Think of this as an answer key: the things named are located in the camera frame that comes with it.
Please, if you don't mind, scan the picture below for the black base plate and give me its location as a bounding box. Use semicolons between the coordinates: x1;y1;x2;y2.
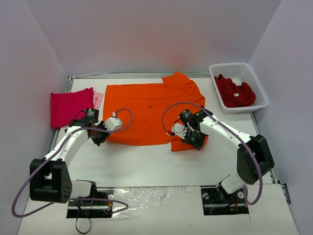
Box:
201;186;249;216
66;200;112;219

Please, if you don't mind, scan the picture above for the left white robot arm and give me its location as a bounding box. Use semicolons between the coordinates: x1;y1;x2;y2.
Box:
29;109;123;205

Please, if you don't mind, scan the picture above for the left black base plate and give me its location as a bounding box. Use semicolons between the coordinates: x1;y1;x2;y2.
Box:
66;200;112;219

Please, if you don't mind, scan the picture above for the white plastic basket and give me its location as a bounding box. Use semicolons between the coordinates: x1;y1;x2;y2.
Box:
209;63;268;114

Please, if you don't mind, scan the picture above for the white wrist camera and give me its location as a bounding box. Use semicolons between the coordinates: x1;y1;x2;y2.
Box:
104;117;123;132
167;123;190;140

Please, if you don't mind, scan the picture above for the pink folded t shirt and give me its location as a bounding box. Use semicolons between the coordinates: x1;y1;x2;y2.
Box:
93;91;104;110

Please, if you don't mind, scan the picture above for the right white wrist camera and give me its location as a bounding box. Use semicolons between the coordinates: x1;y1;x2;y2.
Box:
167;123;190;140

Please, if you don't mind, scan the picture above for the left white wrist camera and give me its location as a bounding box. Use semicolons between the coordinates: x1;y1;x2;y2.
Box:
104;117;123;132

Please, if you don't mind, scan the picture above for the magenta folded t shirt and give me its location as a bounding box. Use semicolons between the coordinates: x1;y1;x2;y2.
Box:
50;88;94;129

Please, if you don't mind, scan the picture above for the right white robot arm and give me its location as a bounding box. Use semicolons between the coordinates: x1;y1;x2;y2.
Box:
171;109;275;202

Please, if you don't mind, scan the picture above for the black cable loop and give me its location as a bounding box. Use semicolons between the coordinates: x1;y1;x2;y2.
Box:
75;216;91;235

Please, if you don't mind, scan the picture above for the orange t shirt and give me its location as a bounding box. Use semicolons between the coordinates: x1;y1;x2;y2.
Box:
103;72;205;152

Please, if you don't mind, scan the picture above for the dark red t shirt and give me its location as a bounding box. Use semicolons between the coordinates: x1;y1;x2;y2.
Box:
214;74;256;108

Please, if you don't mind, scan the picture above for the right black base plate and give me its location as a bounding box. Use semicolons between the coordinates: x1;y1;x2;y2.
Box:
201;186;249;216

